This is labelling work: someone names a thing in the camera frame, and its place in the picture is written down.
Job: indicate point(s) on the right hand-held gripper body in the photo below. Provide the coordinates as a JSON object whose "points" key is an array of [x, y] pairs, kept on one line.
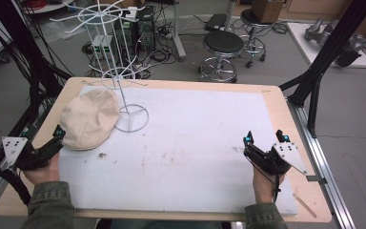
{"points": [[276, 160]]}

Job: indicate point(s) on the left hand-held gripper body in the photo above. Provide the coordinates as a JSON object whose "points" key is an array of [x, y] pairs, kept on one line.
{"points": [[12, 148]]}

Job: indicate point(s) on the beige cloth hat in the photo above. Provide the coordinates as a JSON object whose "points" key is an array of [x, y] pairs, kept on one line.
{"points": [[89, 120]]}

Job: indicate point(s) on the person's right hand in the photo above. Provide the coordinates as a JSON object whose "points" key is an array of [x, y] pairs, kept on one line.
{"points": [[262, 187]]}

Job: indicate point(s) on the person's left hand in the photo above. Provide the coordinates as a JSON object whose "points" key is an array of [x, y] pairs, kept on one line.
{"points": [[44, 174]]}

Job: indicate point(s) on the thin wooden stick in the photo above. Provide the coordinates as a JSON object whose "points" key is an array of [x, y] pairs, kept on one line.
{"points": [[305, 205]]}

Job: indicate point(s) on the white foam mat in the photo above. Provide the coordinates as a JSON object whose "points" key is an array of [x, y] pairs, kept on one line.
{"points": [[187, 152]]}

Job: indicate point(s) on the black round stool chrome base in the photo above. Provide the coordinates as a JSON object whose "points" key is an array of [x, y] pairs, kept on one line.
{"points": [[223, 43], [253, 44]]}

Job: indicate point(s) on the white floor board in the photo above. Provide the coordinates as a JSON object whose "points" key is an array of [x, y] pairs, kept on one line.
{"points": [[301, 41]]}

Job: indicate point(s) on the white box green lights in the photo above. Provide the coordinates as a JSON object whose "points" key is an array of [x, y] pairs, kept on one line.
{"points": [[102, 44]]}

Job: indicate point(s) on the flat black device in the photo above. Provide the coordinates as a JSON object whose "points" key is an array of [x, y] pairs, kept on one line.
{"points": [[216, 22]]}

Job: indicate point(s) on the grey metal table leg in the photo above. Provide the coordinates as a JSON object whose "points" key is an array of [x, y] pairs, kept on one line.
{"points": [[178, 35]]}

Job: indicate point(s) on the brown cardboard box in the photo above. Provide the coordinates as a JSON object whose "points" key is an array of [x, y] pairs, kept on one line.
{"points": [[267, 10]]}

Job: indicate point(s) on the black computer tower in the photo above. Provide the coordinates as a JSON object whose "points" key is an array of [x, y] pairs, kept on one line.
{"points": [[146, 31]]}

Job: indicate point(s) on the small grey metal bracket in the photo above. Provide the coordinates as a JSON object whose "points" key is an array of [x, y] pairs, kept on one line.
{"points": [[317, 179]]}

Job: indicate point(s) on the black metal frame strut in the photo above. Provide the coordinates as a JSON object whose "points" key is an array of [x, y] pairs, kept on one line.
{"points": [[35, 63], [324, 60]]}

